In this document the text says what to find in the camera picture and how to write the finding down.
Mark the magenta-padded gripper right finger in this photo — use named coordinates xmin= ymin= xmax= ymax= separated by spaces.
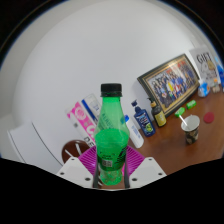
xmin=124 ymin=144 xmax=167 ymax=190

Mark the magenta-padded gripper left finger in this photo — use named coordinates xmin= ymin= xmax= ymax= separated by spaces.
xmin=55 ymin=146 xmax=99 ymax=188

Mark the green plastic drink bottle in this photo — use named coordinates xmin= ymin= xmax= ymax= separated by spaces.
xmin=94 ymin=83 xmax=131 ymax=186

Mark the brown wooden chair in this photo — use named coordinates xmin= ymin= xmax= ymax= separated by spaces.
xmin=60 ymin=139 xmax=91 ymax=164

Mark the white bottle with blue cap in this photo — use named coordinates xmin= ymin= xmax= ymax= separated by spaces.
xmin=123 ymin=114 xmax=145 ymax=149

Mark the dark blue pump bottle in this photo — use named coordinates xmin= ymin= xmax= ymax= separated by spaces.
xmin=130 ymin=99 xmax=157 ymax=138

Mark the tall pink and white box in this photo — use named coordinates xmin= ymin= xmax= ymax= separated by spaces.
xmin=66 ymin=101 xmax=98 ymax=145

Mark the brown pump bottle yellow label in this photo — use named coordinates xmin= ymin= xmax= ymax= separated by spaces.
xmin=147 ymin=97 xmax=168 ymax=128

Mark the white spoon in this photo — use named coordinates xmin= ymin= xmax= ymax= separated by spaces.
xmin=178 ymin=113 xmax=190 ymax=130

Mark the tall white green blue box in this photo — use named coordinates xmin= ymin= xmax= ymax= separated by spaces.
xmin=80 ymin=93 xmax=103 ymax=126

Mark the small green packet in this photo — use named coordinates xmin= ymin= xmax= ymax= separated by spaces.
xmin=185 ymin=99 xmax=198 ymax=110
xmin=174 ymin=107 xmax=186 ymax=118

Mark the flat round red coaster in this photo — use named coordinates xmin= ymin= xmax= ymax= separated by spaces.
xmin=203 ymin=111 xmax=216 ymax=124

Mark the framed group photo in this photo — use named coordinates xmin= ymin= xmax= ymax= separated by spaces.
xmin=137 ymin=53 xmax=201 ymax=118

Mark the blue tissue packet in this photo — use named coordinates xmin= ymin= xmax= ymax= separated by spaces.
xmin=197 ymin=79 xmax=211 ymax=98

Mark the beige snack packet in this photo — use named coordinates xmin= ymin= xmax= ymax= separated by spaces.
xmin=209 ymin=83 xmax=223 ymax=95

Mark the white paper gift bag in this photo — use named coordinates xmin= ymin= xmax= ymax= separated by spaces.
xmin=188 ymin=44 xmax=219 ymax=84

